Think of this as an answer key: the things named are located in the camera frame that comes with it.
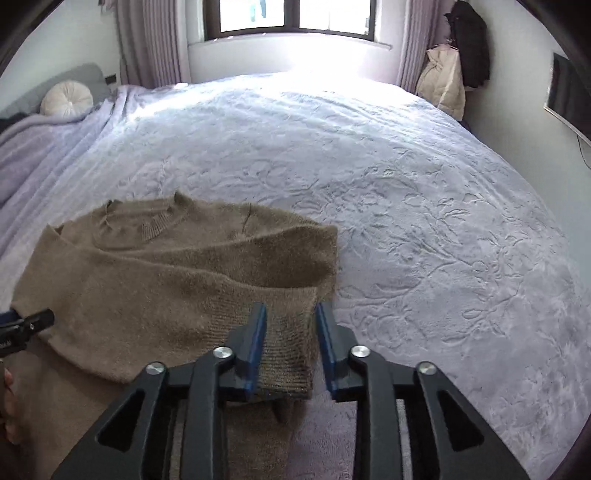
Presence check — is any person's left hand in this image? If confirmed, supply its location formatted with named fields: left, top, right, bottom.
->
left=0, top=364, right=20, bottom=446

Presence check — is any wall mounted television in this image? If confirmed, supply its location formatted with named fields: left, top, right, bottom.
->
left=544, top=52, right=591, bottom=139

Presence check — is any lavender curtain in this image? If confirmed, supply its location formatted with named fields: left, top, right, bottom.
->
left=397, top=0, right=455, bottom=93
left=115, top=0, right=191, bottom=88

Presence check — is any beige hanging jacket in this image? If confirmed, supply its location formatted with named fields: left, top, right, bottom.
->
left=416, top=44, right=466, bottom=121

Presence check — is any dark framed window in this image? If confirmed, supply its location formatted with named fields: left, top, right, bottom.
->
left=203, top=0, right=376, bottom=42

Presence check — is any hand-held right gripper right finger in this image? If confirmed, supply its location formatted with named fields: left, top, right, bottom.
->
left=315, top=302, right=532, bottom=480

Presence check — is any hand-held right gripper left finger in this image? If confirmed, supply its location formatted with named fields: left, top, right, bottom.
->
left=50, top=302, right=278, bottom=480

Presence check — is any brown knit sweater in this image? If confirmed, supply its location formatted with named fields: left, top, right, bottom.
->
left=0, top=191, right=340, bottom=480

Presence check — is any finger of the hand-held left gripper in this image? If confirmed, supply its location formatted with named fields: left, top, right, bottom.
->
left=0, top=309, right=55, bottom=334

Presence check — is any black hanging coat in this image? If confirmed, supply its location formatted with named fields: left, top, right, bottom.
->
left=444, top=0, right=490, bottom=88

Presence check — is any lavender ribbed blanket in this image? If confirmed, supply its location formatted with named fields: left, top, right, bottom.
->
left=0, top=85, right=139, bottom=259

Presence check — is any round white cushion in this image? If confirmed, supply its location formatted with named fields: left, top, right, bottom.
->
left=40, top=80, right=94, bottom=117

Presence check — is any grey bed headboard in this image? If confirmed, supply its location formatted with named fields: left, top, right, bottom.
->
left=0, top=63, right=112, bottom=121

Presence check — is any lavender embossed bed blanket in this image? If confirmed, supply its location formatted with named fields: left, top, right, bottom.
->
left=0, top=71, right=578, bottom=480

